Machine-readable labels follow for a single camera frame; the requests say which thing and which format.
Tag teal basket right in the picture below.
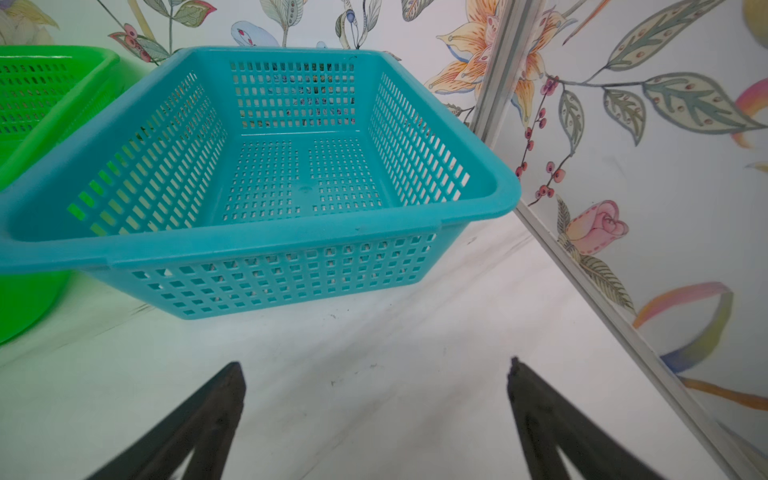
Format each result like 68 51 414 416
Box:
1 47 521 320

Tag bright green basket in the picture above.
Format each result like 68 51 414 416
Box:
1 45 143 344

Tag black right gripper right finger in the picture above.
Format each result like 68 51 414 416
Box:
507 357 661 479

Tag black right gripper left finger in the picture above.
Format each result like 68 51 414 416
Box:
91 362 246 479

